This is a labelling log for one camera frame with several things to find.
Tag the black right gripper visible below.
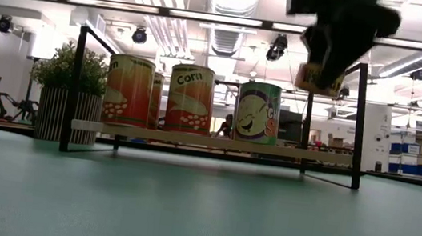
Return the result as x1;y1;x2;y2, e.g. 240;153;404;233
297;22;372;94

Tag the short yellow can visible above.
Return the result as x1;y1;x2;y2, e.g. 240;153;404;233
293;60;346;99

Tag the green chicken soup can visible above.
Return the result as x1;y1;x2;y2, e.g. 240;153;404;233
232;79;285;147

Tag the orange corn can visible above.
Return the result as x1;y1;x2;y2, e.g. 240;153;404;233
163;61;218;137
100;51;158;130
147;71;166;131

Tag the black ceiling spotlight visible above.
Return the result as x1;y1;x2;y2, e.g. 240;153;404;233
130;26;150;46
338;84;352;99
265;32;290;63
408;65;422;82
0;14;15;35

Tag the dark computer monitor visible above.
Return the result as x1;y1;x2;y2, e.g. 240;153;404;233
276;109;306;144

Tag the cardboard box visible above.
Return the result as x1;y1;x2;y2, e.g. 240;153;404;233
326;133;345;150

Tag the blue storage bin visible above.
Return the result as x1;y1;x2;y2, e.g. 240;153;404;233
387;161;422;178
389;140;421;156

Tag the person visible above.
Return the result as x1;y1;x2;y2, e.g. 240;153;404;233
215;112;235;140

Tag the teal table mat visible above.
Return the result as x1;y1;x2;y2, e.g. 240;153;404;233
0;129;422;236

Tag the potted plant striped pot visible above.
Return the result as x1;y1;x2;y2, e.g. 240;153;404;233
22;35;114;148

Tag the black tripod stand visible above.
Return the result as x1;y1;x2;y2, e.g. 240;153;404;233
11;54;46;126

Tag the black frame wooden shelf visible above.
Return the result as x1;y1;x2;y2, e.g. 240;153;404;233
57;23;376;191

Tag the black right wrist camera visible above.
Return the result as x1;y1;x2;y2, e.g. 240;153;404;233
285;0;320;20

